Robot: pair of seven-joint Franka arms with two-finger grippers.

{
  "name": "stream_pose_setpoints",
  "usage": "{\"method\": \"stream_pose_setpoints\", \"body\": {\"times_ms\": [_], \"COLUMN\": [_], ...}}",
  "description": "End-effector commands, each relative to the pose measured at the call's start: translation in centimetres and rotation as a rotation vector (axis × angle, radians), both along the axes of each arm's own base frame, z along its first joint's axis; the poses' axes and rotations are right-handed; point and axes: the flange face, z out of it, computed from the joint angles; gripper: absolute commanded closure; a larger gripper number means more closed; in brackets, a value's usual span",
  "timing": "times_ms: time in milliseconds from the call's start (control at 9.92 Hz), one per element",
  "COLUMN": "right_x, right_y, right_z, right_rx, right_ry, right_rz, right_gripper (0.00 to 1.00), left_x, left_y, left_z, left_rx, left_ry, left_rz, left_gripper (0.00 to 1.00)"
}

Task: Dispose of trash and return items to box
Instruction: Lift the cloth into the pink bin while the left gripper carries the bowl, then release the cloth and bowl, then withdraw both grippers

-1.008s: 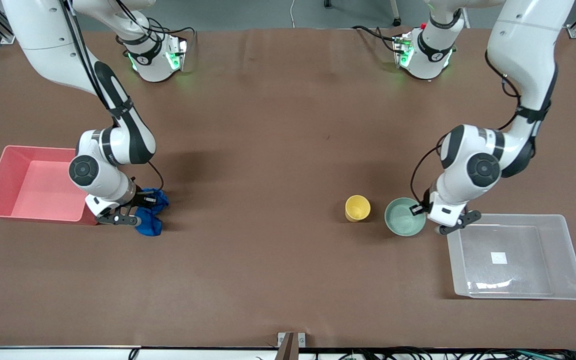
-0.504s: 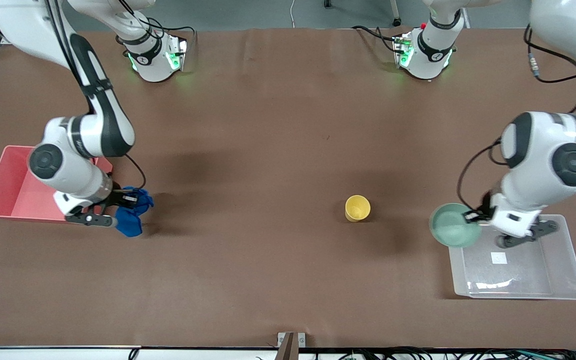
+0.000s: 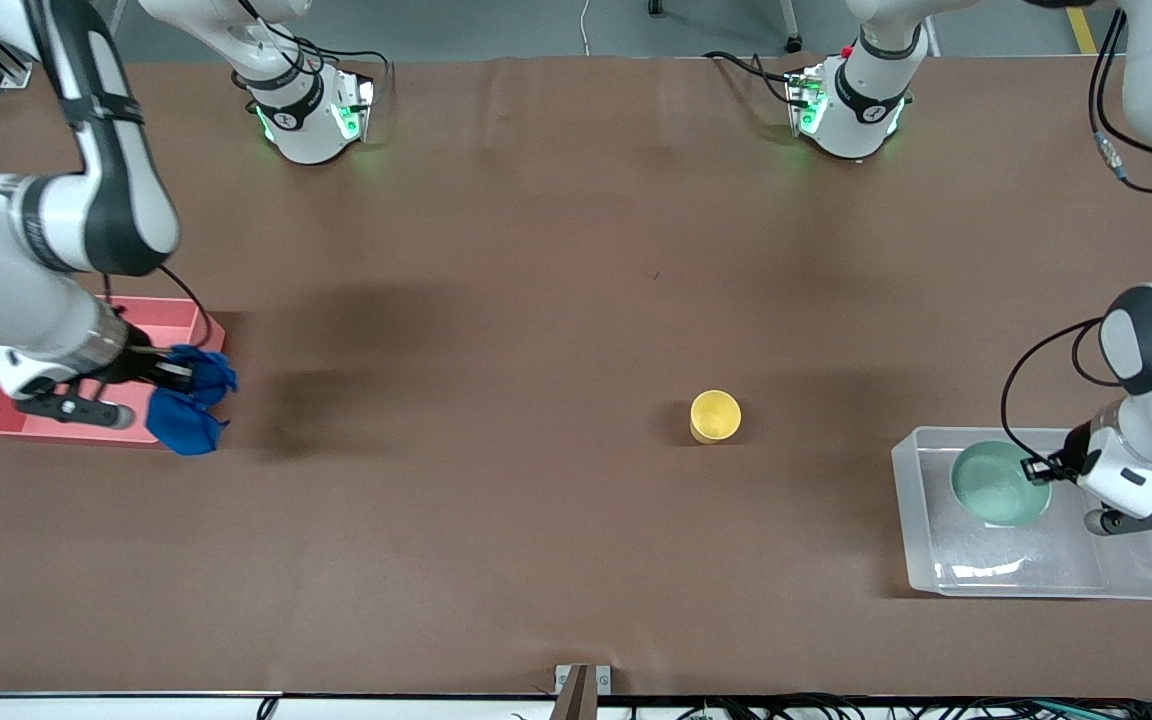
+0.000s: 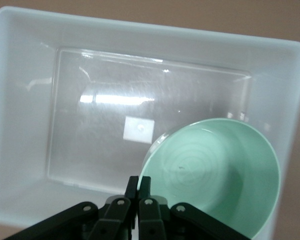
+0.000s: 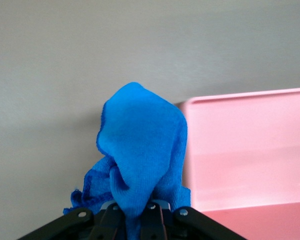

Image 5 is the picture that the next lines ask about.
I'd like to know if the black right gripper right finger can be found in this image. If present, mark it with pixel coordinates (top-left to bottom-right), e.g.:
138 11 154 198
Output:
139 199 247 240

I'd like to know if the pink plastic box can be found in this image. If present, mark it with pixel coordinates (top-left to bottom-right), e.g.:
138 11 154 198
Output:
176 86 300 240

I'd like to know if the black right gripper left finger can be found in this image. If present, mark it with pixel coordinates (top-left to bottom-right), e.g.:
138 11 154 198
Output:
16 201 127 240

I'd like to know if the blue cloth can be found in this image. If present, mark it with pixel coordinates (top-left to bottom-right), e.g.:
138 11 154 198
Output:
62 81 192 240

